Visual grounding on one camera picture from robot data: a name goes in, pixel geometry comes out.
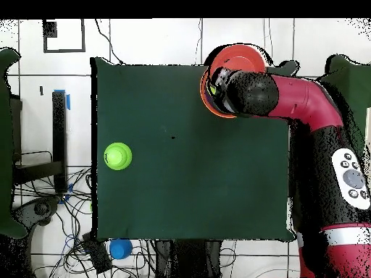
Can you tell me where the blue plastic cup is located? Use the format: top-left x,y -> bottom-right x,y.
109,239 -> 133,261

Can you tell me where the cable tangle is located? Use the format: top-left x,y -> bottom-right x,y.
14,167 -> 237,278

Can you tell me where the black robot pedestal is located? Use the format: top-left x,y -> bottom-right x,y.
156,240 -> 222,278

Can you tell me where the black floor cable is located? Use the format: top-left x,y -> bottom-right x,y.
94,18 -> 126,66

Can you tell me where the dark green tablecloth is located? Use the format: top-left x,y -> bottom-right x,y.
89,56 -> 299,243

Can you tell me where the black power adapter box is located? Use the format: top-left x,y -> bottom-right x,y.
82,232 -> 113,274

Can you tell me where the black office chair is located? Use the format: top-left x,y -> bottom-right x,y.
14,195 -> 62,229

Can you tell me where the red plastic bowl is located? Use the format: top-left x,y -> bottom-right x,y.
209,43 -> 267,77

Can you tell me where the green covered side table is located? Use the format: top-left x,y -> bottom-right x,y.
317,54 -> 371,157
0,47 -> 28,240

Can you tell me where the black metal stand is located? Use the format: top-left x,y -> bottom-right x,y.
12,90 -> 71,195

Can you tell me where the green plastic bowl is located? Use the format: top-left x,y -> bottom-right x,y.
103,142 -> 133,171

